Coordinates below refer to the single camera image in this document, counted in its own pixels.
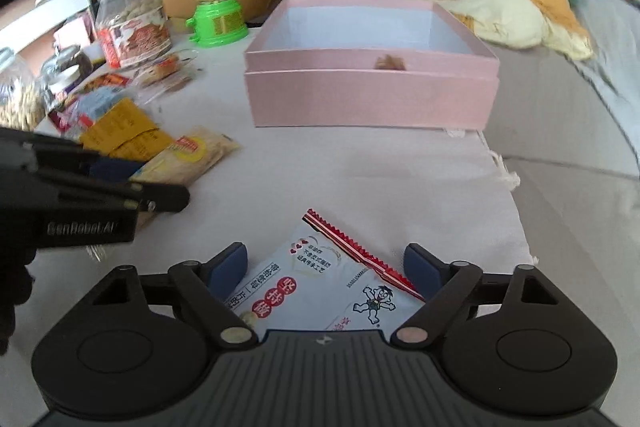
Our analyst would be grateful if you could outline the pale yellow snack packet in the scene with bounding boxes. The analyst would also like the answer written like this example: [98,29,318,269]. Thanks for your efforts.
[130,126,240,186]

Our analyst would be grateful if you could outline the white red snack packet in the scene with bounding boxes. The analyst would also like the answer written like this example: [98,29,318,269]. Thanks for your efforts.
[226,209,424,337]

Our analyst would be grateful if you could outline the clear bread packet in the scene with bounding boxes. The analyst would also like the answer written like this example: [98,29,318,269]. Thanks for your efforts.
[130,49,198,89]

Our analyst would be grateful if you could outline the blue candy packet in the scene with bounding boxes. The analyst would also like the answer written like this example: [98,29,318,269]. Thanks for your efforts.
[63,87,128,140]

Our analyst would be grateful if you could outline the glass jar with peanuts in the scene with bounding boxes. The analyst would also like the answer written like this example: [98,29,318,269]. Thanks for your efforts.
[0,48,46,132]

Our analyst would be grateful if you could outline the glass jar dark contents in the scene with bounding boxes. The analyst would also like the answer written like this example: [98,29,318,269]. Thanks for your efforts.
[40,43,93,107]

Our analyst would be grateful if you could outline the plastic peanut jar gold lid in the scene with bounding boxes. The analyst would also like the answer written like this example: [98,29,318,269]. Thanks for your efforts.
[96,0,171,69]

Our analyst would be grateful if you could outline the green candy dispenser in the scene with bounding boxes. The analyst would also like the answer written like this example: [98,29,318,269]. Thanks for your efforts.
[186,0,248,48]

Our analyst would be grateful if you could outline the pink cardboard box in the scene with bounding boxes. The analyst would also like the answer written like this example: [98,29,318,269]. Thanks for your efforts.
[244,0,499,131]

